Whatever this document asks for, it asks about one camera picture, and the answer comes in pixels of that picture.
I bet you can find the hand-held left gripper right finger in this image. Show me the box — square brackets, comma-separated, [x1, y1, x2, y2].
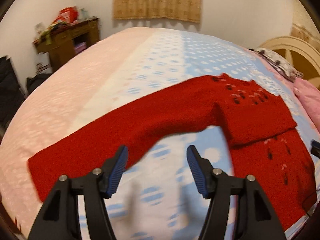
[187, 145, 287, 240]

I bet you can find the dark bag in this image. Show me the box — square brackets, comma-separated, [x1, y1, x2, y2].
[26, 73, 52, 94]

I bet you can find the red knitted sweater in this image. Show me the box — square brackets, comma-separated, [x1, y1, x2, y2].
[27, 73, 317, 224]

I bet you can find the pink pillow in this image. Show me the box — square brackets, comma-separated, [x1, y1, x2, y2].
[294, 77, 320, 130]

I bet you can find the brown wooden desk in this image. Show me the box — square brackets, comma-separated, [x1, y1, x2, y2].
[32, 17, 100, 73]

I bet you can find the bed with patterned sheet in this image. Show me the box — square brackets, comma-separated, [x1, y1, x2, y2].
[0, 27, 320, 240]

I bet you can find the red bag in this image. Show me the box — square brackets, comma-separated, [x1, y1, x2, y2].
[54, 7, 78, 24]

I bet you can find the beige patterned curtain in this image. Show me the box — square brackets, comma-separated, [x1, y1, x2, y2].
[113, 0, 202, 23]

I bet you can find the cream arched headboard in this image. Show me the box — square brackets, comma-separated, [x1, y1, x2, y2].
[259, 36, 320, 90]

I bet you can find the black and white patterned pillow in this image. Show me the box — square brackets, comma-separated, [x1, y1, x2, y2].
[255, 47, 304, 82]

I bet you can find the colourful cloth clutter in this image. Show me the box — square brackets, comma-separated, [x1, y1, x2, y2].
[41, 21, 68, 39]

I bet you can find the dark cloth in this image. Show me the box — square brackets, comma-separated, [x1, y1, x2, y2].
[0, 56, 25, 128]

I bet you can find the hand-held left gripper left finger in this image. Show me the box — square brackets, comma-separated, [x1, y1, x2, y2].
[27, 145, 129, 240]

